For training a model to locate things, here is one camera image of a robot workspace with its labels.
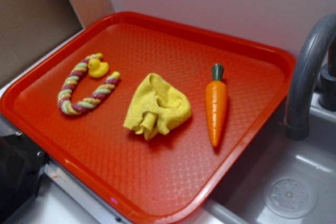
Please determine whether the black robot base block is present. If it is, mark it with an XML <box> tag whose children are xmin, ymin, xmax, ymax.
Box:
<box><xmin>1</xmin><ymin>133</ymin><xmax>48</xmax><ymax>223</ymax></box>

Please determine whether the yellow rubber duck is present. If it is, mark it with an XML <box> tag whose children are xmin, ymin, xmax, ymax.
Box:
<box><xmin>88</xmin><ymin>58</ymin><xmax>110</xmax><ymax>78</ymax></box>

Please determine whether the red plastic tray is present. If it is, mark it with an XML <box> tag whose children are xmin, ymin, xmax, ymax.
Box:
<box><xmin>1</xmin><ymin>12</ymin><xmax>296</xmax><ymax>223</ymax></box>

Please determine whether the twisted multicolour rope toy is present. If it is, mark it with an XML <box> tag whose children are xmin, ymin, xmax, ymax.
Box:
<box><xmin>57</xmin><ymin>53</ymin><xmax>121</xmax><ymax>116</ymax></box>

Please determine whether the yellow crumpled cloth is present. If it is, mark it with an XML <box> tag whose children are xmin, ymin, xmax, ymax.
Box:
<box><xmin>123</xmin><ymin>73</ymin><xmax>192</xmax><ymax>141</ymax></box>

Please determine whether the orange toy carrot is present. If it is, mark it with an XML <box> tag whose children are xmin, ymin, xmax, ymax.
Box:
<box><xmin>205</xmin><ymin>63</ymin><xmax>228</xmax><ymax>148</ymax></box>

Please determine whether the grey toy sink basin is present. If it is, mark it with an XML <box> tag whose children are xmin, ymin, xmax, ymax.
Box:
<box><xmin>204</xmin><ymin>93</ymin><xmax>335</xmax><ymax>223</ymax></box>

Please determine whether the grey toy faucet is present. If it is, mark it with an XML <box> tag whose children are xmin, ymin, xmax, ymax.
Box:
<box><xmin>284</xmin><ymin>13</ymin><xmax>335</xmax><ymax>140</ymax></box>

